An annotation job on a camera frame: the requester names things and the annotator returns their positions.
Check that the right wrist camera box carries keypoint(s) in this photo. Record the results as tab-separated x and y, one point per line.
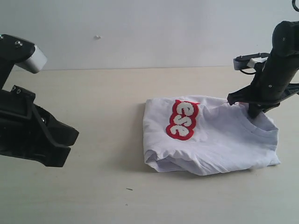
249	61

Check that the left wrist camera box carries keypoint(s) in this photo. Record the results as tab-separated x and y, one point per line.
21	52

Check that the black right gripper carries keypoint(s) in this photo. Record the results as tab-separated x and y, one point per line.
270	86

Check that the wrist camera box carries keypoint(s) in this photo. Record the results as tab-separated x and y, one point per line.
249	61
21	52

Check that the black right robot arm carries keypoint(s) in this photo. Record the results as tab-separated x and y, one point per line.
285	46

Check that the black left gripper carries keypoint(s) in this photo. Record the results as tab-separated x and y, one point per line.
21	134

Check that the white t-shirt red lettering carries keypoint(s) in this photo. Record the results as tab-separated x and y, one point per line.
206	135

